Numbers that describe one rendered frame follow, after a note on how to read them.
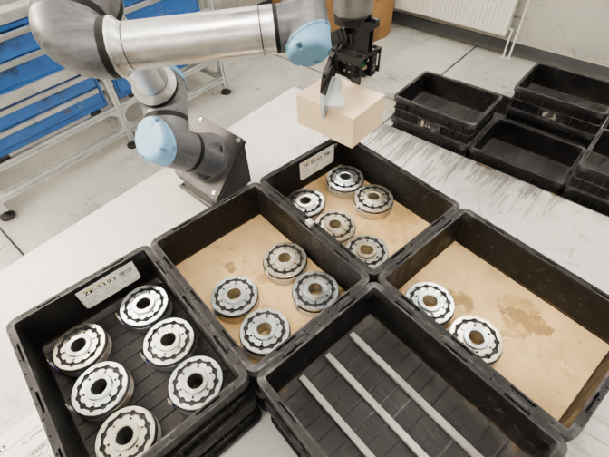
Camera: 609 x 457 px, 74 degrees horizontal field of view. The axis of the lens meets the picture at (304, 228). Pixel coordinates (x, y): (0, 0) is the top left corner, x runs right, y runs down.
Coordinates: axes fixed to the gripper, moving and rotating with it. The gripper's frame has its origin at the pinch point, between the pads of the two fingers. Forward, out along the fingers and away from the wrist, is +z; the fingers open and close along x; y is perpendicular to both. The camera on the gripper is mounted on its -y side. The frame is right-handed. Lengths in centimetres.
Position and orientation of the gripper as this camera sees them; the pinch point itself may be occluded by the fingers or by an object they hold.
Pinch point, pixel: (340, 103)
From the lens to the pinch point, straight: 97.2
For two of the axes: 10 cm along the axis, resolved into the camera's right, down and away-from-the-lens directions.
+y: 7.6, 4.7, -4.5
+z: 0.3, 6.6, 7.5
